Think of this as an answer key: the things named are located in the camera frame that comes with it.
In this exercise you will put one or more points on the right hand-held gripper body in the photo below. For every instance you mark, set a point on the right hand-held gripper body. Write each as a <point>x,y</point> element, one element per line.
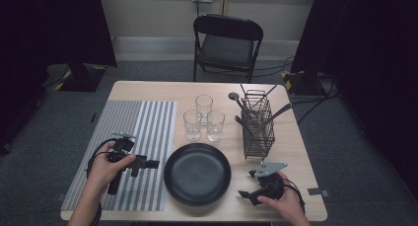
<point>271,186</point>

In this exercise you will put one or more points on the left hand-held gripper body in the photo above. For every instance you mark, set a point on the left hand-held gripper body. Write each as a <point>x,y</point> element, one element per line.
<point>123,144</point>

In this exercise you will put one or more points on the clear drinking glass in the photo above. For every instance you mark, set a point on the clear drinking glass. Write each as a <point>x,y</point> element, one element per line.
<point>192,129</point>
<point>215,129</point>
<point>204,111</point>

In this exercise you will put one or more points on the person's right hand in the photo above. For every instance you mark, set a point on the person's right hand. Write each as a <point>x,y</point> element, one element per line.
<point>291,206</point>

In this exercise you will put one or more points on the person's left hand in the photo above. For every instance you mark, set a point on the person's left hand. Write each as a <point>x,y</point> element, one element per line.
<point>102,170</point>

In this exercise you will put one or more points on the grey white striped placemat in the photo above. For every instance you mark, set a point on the grey white striped placemat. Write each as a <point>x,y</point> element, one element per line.
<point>154,127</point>

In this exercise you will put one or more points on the grey tape piece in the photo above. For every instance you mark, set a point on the grey tape piece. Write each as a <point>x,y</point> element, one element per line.
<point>317,191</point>
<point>60,197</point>

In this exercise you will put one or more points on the stand base with hazard tape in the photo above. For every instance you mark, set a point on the stand base with hazard tape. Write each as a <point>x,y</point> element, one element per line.
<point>302,84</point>
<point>82,83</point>

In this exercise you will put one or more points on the dark metal spoon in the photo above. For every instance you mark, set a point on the dark metal spoon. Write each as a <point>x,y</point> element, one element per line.
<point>234,95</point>

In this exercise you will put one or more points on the thin metal rod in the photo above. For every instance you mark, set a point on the thin metal rod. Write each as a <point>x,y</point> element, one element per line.
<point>271,89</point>
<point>242,89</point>

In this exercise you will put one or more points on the black folding chair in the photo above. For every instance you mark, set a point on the black folding chair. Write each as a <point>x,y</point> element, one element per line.
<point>226,51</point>

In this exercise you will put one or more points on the black curtain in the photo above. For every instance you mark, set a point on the black curtain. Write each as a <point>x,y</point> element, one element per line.
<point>378,55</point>
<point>49,28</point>

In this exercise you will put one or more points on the wall conduit pipe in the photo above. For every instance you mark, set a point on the wall conduit pipe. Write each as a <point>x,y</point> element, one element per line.
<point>224,4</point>

